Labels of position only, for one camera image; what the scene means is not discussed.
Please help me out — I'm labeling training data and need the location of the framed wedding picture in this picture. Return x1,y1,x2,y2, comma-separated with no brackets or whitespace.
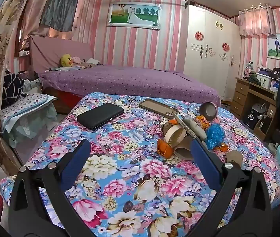
106,2,161,30

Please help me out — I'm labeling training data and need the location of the white storage box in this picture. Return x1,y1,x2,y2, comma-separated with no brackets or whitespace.
255,73,273,90

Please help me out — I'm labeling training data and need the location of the grey hanging cloth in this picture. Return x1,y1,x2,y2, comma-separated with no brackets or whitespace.
40,0,82,31

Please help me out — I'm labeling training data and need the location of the white wardrobe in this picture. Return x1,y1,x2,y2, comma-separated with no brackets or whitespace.
183,4,241,102

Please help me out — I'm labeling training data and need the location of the pink window valance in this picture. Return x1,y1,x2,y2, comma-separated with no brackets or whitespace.
239,4,277,37

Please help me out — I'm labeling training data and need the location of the pink curtain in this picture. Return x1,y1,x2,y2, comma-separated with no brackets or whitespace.
19,0,57,47

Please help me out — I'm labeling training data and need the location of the purple bed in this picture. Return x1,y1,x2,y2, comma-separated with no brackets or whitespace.
38,64,222,106

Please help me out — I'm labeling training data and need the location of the polka dot cushion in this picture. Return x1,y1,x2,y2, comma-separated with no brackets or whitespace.
0,92,57,129

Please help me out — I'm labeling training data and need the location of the blue plastic bag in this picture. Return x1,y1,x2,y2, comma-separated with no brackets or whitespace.
205,123,225,150

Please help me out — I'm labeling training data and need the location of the orange snack wrapper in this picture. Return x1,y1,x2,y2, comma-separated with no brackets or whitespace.
195,116,211,131

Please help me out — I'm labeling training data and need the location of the pink headboard cover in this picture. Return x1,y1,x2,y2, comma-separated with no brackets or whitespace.
29,35,93,73

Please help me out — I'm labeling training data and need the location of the grey folded cloth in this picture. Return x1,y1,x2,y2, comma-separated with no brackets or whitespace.
182,118,207,141

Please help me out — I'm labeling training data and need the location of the white tape roll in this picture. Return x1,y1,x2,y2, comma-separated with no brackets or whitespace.
164,124,187,145

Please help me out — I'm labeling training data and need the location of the black white-lined bag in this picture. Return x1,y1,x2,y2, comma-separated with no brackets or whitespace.
2,73,24,105

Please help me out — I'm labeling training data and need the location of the desk lamp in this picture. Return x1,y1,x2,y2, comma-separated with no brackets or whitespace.
244,61,255,78

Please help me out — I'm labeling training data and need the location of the black box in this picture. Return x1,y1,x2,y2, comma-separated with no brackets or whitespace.
244,110,261,129

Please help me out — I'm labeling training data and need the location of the yellow duck plush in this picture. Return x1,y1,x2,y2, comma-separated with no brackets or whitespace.
61,54,73,68

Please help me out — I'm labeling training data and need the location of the wooden desk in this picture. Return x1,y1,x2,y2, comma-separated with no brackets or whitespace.
230,77,278,139

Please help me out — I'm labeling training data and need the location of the floral blanket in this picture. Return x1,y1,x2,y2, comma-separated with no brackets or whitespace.
0,91,280,237

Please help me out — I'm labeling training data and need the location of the grey patterned strip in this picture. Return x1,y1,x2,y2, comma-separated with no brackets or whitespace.
176,116,196,140

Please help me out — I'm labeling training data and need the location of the black wallet case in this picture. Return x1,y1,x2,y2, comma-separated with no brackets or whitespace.
77,103,124,130

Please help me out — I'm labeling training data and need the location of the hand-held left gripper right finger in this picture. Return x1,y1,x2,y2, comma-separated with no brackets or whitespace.
190,138,273,237

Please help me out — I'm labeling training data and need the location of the cardboard tube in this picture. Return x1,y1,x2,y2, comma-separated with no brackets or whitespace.
173,138,193,161
226,150,244,169

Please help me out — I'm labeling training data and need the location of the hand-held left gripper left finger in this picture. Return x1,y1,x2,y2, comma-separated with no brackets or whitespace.
8,139,91,237

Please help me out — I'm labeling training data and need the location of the small framed couple photo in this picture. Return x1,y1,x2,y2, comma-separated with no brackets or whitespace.
268,33,280,60

